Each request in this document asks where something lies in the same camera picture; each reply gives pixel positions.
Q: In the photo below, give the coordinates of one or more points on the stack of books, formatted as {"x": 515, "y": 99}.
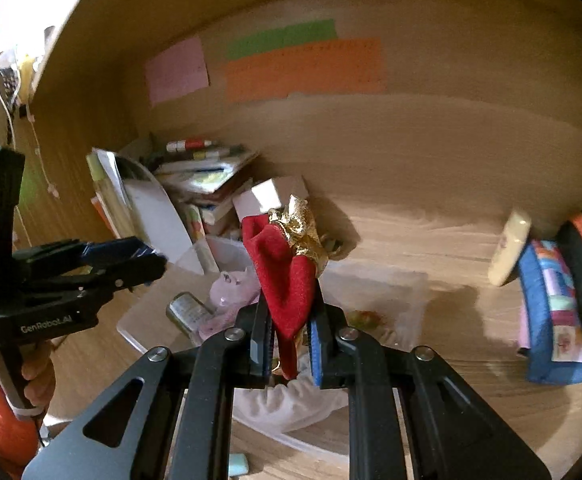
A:
{"x": 201, "y": 177}

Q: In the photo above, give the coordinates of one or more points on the orange sticky note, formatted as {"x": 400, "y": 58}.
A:
{"x": 339, "y": 66}

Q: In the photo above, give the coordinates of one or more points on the pink sticky note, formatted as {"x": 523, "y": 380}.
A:
{"x": 177, "y": 71}

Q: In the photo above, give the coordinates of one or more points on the white drawstring pouch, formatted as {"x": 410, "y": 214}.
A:
{"x": 283, "y": 408}

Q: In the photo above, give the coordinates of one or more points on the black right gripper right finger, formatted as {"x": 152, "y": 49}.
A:
{"x": 411, "y": 415}

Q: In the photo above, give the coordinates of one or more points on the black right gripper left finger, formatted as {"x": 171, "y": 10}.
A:
{"x": 168, "y": 416}

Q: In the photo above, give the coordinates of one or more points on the small white pink box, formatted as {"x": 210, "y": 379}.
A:
{"x": 273, "y": 193}

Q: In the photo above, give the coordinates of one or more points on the red gold fabric pouch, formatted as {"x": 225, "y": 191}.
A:
{"x": 288, "y": 258}

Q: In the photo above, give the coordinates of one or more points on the mint green tube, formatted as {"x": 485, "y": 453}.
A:
{"x": 238, "y": 465}

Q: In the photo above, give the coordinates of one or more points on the blue patterned pencil case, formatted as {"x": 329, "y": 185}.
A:
{"x": 550, "y": 334}

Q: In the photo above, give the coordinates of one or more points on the person left hand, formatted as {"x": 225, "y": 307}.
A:
{"x": 38, "y": 371}

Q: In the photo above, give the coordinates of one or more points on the white paper box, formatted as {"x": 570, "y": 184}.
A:
{"x": 161, "y": 225}

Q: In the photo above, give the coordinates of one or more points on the dark green bottle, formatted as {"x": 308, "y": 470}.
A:
{"x": 188, "y": 313}

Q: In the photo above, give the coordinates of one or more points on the green sticky note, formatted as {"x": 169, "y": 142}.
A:
{"x": 282, "y": 37}

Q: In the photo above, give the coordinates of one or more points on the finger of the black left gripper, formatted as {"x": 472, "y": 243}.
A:
{"x": 125, "y": 258}
{"x": 101, "y": 285}

